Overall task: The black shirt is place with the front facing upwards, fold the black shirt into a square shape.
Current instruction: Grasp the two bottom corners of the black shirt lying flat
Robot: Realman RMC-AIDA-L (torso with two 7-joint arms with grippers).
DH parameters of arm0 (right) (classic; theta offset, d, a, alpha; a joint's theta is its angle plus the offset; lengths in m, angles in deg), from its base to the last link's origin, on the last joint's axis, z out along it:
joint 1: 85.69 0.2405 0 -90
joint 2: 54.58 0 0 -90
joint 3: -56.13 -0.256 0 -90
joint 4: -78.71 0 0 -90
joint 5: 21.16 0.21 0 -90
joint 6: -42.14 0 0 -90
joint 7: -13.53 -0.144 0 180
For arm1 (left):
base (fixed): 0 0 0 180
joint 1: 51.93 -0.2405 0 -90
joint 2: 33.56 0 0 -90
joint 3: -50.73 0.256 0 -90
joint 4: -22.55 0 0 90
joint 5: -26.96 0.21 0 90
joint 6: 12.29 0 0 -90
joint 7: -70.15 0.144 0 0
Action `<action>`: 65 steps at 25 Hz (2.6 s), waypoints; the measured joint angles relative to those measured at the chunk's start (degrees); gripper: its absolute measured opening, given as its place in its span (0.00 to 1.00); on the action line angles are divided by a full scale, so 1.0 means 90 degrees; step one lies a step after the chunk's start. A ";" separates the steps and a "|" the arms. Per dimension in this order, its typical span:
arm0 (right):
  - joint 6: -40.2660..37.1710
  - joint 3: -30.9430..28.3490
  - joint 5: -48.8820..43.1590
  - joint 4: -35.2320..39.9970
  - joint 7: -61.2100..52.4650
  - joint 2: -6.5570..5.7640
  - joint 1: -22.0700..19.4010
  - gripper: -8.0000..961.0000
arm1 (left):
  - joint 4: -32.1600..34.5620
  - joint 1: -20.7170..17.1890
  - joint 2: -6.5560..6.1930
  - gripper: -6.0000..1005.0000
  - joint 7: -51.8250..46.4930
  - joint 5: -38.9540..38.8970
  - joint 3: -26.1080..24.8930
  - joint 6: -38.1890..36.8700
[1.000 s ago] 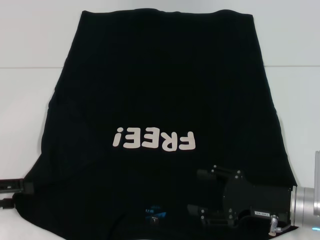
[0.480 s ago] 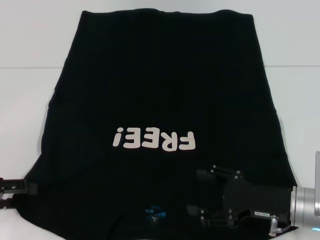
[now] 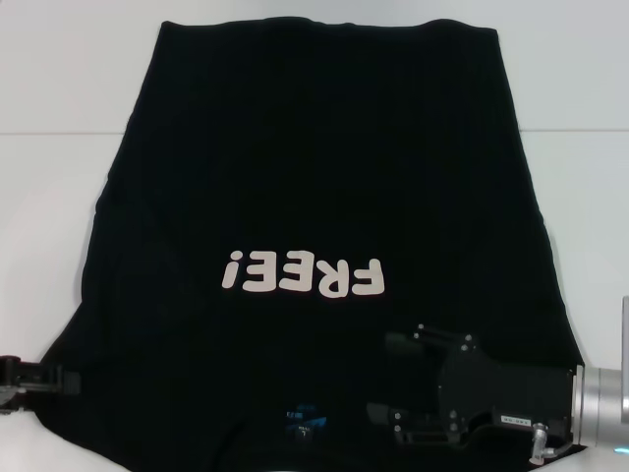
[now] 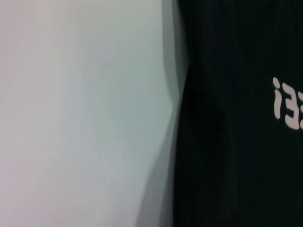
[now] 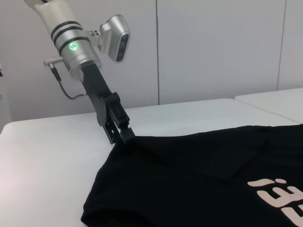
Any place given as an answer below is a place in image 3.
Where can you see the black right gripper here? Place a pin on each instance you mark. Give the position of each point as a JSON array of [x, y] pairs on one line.
[[516, 388]]

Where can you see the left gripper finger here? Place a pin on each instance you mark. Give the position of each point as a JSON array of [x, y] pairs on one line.
[[69, 382]]

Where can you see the black shirt with FREE print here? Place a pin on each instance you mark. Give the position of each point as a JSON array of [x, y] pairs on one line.
[[314, 172]]

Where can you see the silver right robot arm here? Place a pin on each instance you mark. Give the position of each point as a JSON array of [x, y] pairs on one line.
[[602, 405]]

